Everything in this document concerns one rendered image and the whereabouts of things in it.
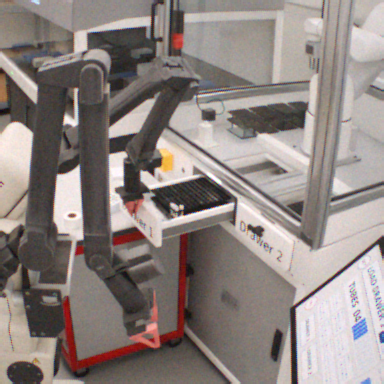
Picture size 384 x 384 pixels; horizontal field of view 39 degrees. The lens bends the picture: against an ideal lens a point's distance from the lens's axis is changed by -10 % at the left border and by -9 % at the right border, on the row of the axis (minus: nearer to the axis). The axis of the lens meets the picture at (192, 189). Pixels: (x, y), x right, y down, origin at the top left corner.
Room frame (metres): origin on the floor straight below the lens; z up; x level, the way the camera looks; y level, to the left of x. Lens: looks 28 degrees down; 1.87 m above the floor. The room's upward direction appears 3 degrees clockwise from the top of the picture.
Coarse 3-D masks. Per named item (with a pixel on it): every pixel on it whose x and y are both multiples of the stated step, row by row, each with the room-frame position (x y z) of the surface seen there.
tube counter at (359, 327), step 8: (360, 312) 0.90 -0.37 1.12; (352, 320) 0.89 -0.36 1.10; (360, 320) 0.88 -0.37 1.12; (352, 328) 0.87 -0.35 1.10; (360, 328) 0.85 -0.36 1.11; (368, 328) 0.83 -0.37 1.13; (352, 336) 0.85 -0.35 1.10; (360, 336) 0.83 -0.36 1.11; (368, 336) 0.81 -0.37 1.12; (360, 344) 0.81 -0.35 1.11; (368, 344) 0.79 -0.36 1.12; (360, 352) 0.79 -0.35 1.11; (368, 352) 0.77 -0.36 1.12; (360, 360) 0.77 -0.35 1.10; (368, 360) 0.75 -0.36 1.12; (360, 368) 0.75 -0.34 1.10; (368, 368) 0.73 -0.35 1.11
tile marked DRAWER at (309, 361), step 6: (312, 348) 0.90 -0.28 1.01; (306, 354) 0.89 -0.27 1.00; (312, 354) 0.88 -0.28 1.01; (306, 360) 0.87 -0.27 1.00; (312, 360) 0.86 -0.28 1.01; (306, 366) 0.86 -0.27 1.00; (312, 366) 0.84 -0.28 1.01; (318, 366) 0.83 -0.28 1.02; (306, 372) 0.84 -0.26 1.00; (312, 372) 0.82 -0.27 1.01; (306, 378) 0.82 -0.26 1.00
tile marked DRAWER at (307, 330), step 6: (306, 318) 1.02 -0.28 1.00; (312, 318) 1.00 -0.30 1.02; (300, 324) 1.01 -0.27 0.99; (306, 324) 1.00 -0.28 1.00; (312, 324) 0.98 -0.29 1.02; (300, 330) 0.99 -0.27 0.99; (306, 330) 0.97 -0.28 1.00; (312, 330) 0.96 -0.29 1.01; (300, 336) 0.97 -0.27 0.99; (306, 336) 0.95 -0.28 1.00; (312, 336) 0.94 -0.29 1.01; (300, 342) 0.95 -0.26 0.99; (306, 342) 0.93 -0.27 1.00
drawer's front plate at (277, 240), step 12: (240, 204) 1.71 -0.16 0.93; (240, 216) 1.70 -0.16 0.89; (252, 216) 1.64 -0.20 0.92; (240, 228) 1.70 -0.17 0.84; (264, 228) 1.59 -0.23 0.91; (252, 240) 1.63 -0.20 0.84; (264, 240) 1.58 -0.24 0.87; (276, 240) 1.53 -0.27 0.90; (288, 240) 1.49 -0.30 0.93; (264, 252) 1.57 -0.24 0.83; (276, 252) 1.52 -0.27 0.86; (288, 252) 1.48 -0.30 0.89; (276, 264) 1.51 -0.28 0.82; (288, 264) 1.48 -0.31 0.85
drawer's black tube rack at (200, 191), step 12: (192, 180) 1.92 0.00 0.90; (204, 180) 1.93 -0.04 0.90; (168, 192) 1.82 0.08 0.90; (180, 192) 1.83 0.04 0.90; (192, 192) 1.83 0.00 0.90; (204, 192) 1.83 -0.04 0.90; (216, 192) 1.84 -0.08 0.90; (156, 204) 1.80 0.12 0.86; (180, 204) 1.74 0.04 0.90; (192, 204) 1.74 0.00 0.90; (204, 204) 1.75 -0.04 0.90; (216, 204) 1.80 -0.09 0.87
